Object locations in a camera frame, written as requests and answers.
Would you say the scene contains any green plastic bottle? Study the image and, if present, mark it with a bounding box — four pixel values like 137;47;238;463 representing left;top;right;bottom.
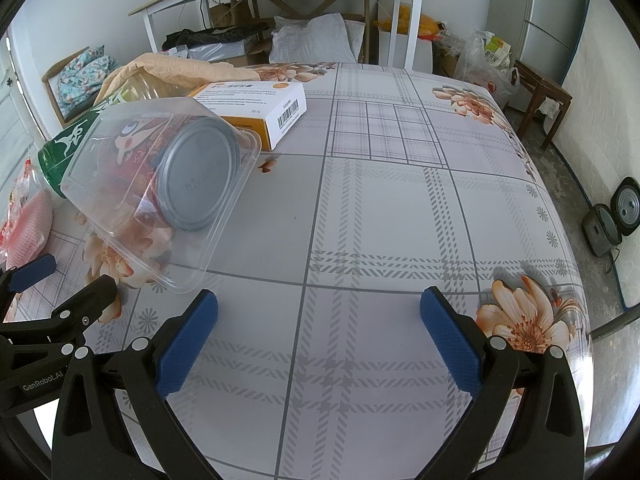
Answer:
37;72;202;201

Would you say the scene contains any clear plastic food container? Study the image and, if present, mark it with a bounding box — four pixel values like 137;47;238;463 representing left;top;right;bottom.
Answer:
61;98;262;292

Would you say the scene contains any red drink can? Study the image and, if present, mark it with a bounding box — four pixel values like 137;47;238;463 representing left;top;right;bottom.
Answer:
92;114;240;232

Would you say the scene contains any white orange medicine box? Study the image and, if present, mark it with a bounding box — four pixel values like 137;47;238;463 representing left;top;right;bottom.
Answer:
191;81;307;151

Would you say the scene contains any pink bubble wrap pouch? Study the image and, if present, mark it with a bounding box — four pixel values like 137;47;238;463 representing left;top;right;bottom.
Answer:
1;190;53;270

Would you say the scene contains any pink plastic bag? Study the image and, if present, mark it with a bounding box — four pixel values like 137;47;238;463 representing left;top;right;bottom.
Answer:
1;158;40;229

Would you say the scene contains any wooden chair with cushion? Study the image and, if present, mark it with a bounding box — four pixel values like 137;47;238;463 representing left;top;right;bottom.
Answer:
41;47;102;127

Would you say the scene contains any floral cushion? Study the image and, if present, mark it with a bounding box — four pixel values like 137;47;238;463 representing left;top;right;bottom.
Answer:
55;46;118;120

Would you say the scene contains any floral plaid tablecloth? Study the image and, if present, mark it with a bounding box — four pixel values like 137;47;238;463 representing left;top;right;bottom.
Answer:
4;62;597;480

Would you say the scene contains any black rice cooker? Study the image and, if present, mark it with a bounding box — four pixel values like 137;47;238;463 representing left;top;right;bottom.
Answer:
582;177;640;257

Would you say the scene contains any peach cloth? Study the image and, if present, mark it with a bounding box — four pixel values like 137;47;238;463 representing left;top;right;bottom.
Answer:
94;52;260;104

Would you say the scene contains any black garment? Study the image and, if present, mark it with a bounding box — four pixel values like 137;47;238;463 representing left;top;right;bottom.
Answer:
162;21;270;51

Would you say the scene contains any cardboard box under desk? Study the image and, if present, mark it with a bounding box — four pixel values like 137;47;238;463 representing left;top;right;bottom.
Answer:
208;0;253;27

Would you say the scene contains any small wooden stool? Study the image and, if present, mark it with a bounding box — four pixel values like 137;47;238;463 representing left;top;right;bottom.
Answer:
514;60;573;151

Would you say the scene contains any white plastic shopping bag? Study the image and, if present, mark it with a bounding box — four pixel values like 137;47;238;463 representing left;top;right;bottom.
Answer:
454;30;520;108

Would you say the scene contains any white pillow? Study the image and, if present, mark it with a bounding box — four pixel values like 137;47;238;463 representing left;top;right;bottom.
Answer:
269;13;366;63

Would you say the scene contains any yellow toy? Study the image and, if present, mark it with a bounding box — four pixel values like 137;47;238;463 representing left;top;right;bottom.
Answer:
372;4;446;44

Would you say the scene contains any white refrigerator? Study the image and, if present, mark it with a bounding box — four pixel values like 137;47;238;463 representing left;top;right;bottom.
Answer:
516;0;589;84

